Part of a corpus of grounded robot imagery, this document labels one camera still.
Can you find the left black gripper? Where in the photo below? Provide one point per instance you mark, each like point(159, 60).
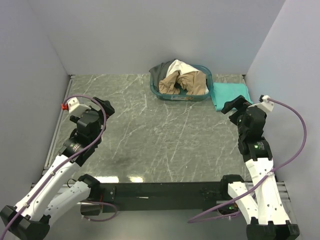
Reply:
point(109, 110)

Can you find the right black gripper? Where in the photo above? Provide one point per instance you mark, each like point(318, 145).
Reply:
point(240, 103)

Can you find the tan t shirt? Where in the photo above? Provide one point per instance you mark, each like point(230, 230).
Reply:
point(193, 82)

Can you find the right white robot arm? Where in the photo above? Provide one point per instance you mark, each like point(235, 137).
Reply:
point(264, 213)

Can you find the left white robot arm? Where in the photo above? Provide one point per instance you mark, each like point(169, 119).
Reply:
point(32, 217)

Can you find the folded teal t shirt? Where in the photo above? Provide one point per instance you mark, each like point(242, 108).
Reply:
point(226, 92)

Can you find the teal plastic basket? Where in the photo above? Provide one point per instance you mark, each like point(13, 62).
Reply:
point(182, 96)

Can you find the grey t shirt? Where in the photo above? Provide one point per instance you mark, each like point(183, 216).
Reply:
point(159, 72)

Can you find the white t shirt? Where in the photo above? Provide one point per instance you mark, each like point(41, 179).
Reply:
point(180, 66)

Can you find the black base beam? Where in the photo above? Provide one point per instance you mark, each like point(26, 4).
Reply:
point(144, 196)

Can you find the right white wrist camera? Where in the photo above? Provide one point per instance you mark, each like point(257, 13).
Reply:
point(265, 104)

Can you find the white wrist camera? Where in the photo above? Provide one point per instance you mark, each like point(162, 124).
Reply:
point(265, 104)
point(74, 107)

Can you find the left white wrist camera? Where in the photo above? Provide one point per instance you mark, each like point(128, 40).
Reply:
point(74, 107)

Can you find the aluminium rail frame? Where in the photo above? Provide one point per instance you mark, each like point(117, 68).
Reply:
point(50, 155)

